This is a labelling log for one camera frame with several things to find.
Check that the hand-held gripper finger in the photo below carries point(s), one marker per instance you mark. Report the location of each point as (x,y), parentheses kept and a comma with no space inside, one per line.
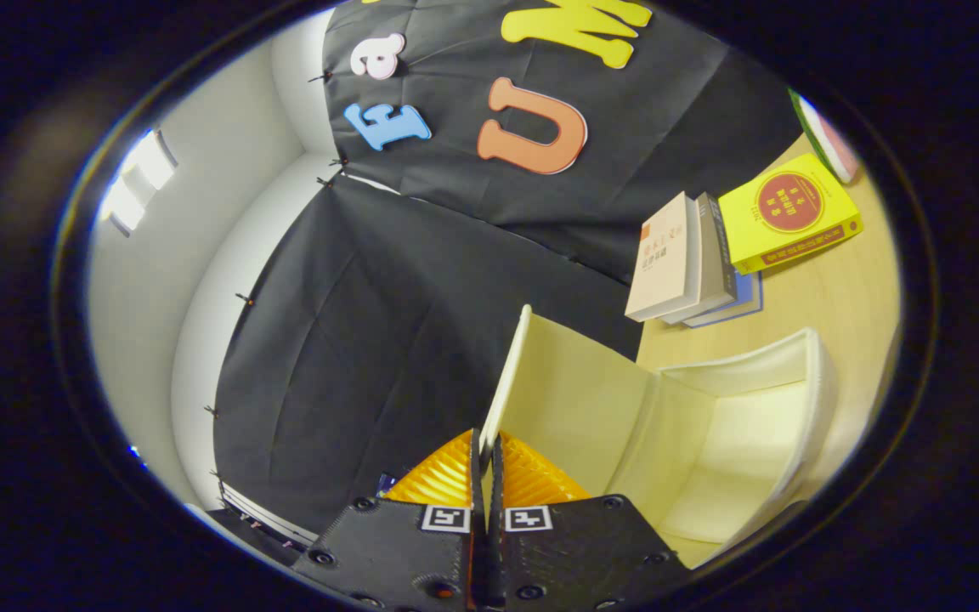
(476,476)
(495,484)

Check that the black backdrop cloth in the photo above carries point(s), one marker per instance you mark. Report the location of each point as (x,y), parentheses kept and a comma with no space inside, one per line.
(370,340)

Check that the beige fabric storage box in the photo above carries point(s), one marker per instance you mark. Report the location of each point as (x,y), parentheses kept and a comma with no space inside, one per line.
(591,399)

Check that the yellow book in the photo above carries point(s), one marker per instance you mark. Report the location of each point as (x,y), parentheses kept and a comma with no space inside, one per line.
(744,229)

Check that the grey book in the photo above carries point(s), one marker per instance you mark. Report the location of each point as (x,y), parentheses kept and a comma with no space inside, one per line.
(715,255)

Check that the blue book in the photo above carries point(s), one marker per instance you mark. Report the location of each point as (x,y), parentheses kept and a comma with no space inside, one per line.
(749,297)

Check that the watermelon slice plush toy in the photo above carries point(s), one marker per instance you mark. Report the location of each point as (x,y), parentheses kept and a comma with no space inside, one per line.
(829,140)

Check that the long ceiling light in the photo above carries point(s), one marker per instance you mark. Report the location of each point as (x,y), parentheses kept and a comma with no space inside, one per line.
(137,183)

